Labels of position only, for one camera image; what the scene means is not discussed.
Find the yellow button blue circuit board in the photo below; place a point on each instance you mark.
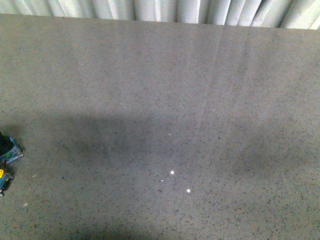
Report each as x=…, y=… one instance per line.
x=5, y=180

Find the white pleated curtain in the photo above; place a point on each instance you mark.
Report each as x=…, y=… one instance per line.
x=286, y=14

